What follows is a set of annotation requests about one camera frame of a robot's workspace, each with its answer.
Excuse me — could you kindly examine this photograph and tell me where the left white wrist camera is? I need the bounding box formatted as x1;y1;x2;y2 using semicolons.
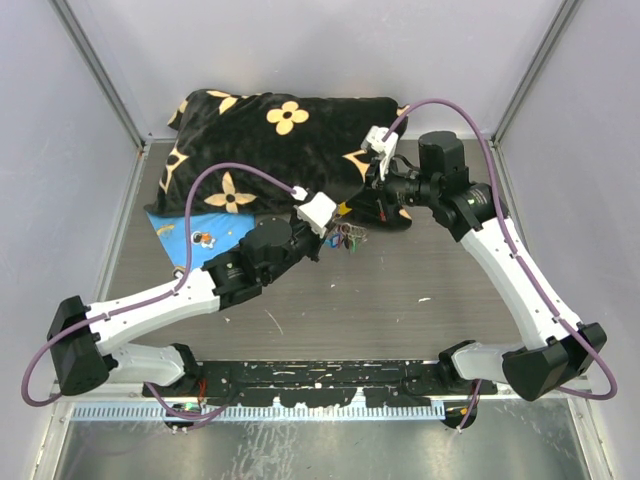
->
291;186;338;237

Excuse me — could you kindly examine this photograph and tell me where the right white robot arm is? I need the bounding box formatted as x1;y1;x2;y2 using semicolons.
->
362;126;607;401

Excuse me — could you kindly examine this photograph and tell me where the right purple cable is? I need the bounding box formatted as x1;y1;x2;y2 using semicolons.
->
384;98;619;400

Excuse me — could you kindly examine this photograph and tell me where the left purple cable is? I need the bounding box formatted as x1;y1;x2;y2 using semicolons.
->
20;163;307;407

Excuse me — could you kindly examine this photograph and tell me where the black floral plush pillow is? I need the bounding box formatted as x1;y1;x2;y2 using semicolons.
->
145;89;412;231

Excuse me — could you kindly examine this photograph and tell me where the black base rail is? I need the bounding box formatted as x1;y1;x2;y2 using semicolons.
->
156;360;476;408

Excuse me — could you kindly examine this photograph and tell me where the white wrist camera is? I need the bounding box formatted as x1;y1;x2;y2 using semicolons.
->
361;126;399;182
291;186;338;237

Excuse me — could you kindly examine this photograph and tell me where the blue tagged key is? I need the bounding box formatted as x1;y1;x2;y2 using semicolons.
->
326;235;341;248

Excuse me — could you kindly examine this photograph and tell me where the white slotted cable duct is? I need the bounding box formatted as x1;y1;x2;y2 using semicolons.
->
70;399;446;422

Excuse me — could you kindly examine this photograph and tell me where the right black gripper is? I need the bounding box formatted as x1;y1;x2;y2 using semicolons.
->
347;152;440;220

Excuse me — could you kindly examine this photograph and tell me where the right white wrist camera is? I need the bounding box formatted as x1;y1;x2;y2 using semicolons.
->
361;126;399;182

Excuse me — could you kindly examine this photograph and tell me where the blue cartoon cloth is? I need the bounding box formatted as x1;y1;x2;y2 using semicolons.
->
147;213;255;269

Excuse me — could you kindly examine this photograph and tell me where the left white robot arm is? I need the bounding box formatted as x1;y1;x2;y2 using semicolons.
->
47;217;334;396

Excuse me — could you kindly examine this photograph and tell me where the purple cable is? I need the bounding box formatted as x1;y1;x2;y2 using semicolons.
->
20;163;307;407
384;98;619;400

